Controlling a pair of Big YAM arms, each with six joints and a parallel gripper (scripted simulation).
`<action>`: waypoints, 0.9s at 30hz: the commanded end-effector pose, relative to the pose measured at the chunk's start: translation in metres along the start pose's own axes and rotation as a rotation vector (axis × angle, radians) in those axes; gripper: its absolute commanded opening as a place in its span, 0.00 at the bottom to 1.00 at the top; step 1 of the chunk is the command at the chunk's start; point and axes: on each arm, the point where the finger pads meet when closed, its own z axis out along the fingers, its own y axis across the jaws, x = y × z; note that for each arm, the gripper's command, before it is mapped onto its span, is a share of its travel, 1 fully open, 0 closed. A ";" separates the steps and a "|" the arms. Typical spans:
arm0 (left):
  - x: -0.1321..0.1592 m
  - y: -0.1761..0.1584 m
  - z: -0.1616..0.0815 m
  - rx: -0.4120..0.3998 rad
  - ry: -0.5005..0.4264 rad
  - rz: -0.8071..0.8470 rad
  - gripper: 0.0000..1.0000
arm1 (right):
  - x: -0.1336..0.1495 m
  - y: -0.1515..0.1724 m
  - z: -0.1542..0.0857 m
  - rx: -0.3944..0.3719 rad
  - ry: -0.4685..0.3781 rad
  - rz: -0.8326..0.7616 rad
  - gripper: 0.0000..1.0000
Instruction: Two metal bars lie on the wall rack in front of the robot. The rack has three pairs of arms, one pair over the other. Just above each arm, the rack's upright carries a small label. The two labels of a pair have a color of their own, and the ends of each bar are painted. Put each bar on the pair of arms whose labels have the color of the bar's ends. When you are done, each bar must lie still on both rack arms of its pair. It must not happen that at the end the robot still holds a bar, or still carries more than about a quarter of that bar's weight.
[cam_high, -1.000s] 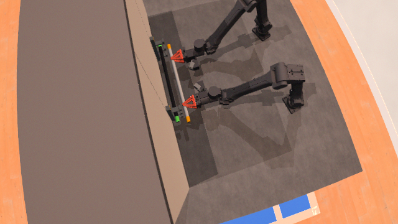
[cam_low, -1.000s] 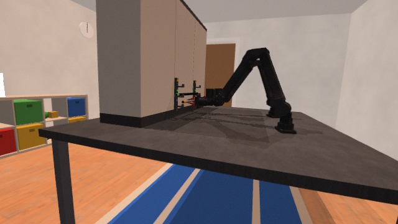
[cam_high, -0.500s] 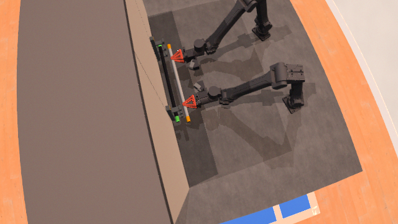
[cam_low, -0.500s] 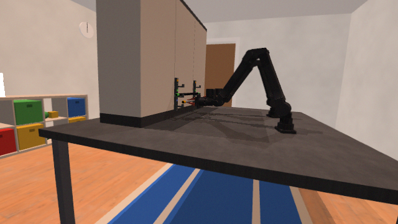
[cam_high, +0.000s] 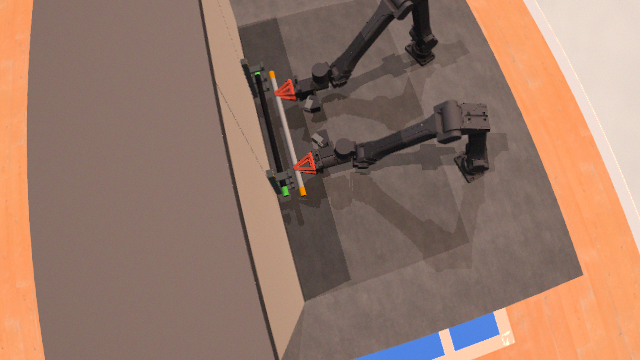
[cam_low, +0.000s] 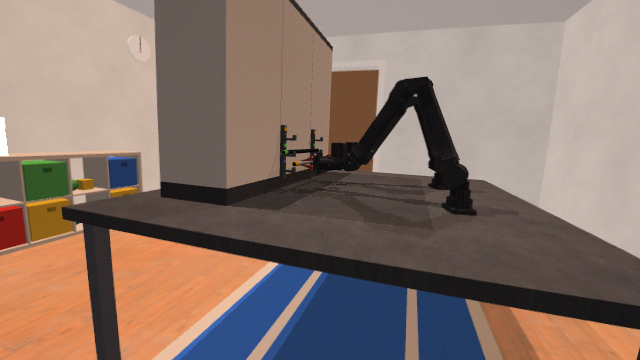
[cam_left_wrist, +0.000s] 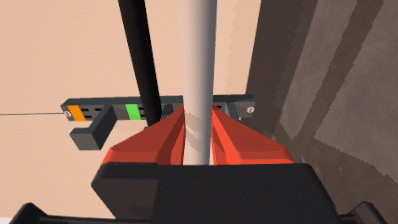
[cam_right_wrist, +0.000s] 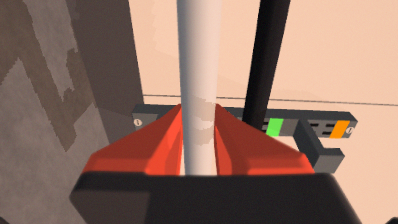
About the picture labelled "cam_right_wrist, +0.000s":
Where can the black metal bar with green ends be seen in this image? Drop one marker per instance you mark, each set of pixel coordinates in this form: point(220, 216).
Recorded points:
point(271, 22)

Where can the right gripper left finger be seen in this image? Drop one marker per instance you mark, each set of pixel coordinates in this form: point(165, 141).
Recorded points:
point(145, 150)

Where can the grey metal bar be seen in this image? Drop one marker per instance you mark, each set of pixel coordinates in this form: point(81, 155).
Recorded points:
point(198, 27)

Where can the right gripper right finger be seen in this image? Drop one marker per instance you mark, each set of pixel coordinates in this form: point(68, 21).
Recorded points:
point(251, 150)

